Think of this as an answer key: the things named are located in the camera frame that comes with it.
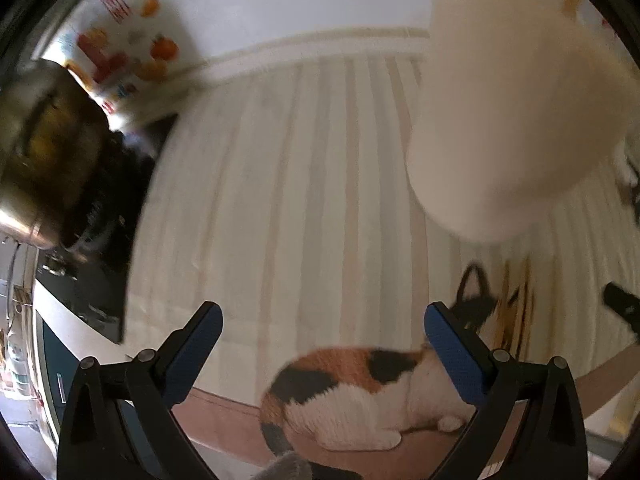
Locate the cream utensil holder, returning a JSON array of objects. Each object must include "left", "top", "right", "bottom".
[{"left": 407, "top": 0, "right": 639, "bottom": 243}]

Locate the black gas stove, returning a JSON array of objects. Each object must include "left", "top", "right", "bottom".
[{"left": 36, "top": 114, "right": 178, "bottom": 344}]

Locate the stainless steel steamer pot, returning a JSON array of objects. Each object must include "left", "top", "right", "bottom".
[{"left": 1, "top": 58, "right": 112, "bottom": 250}]

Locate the fruit print wall sticker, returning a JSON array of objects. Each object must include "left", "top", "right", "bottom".
[{"left": 42, "top": 0, "right": 198, "bottom": 115}]

